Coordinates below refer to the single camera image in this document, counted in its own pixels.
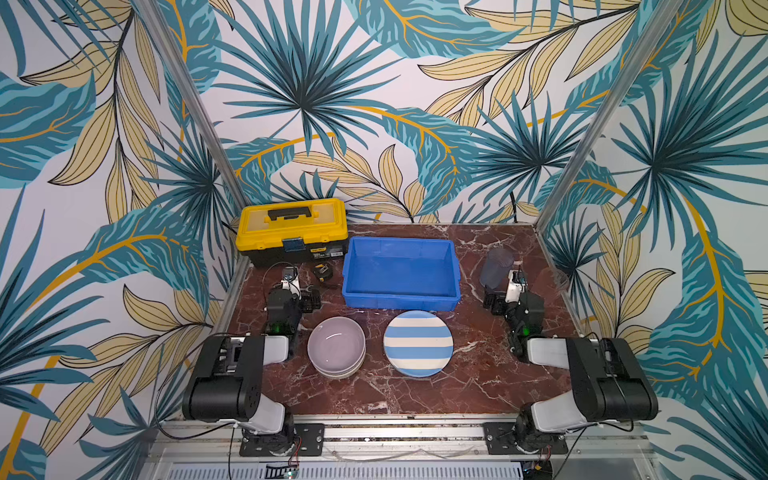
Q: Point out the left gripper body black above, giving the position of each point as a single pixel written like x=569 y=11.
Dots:
x=310 y=299

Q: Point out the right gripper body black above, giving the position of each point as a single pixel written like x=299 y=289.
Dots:
x=496 y=302

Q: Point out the blue white striped plate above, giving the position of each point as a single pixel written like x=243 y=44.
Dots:
x=418 y=344

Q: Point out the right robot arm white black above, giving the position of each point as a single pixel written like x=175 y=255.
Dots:
x=607 y=384

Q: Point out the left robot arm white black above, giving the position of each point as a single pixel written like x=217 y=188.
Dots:
x=226 y=383

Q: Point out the blue plastic bin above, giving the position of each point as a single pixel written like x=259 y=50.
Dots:
x=392 y=273

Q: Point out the grey translucent plastic cup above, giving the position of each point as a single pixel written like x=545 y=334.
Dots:
x=497 y=264

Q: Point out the yellow black tape measure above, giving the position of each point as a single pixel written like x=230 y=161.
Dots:
x=323 y=272

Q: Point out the stack of lilac bowls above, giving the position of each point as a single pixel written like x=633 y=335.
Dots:
x=337 y=347

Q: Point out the yellow black toolbox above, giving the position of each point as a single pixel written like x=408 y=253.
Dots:
x=294 y=232

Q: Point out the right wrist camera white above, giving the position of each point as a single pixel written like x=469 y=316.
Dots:
x=517 y=285

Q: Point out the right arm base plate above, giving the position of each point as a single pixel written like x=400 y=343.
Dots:
x=506 y=438

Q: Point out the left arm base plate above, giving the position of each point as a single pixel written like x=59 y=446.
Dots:
x=304 y=440

